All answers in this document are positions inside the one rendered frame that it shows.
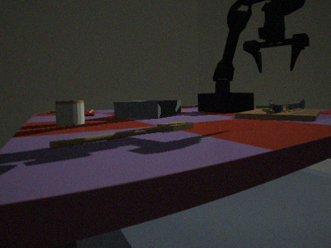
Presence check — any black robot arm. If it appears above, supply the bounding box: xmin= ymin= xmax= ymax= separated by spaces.
xmin=213 ymin=0 xmax=305 ymax=93

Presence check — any wooden board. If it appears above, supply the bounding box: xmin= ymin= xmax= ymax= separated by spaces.
xmin=234 ymin=108 xmax=321 ymax=121

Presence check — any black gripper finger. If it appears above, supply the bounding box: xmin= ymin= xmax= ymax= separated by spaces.
xmin=247 ymin=49 xmax=262 ymax=73
xmin=290 ymin=44 xmax=305 ymax=71

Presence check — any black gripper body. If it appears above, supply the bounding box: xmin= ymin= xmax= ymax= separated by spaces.
xmin=243 ymin=18 xmax=309 ymax=52

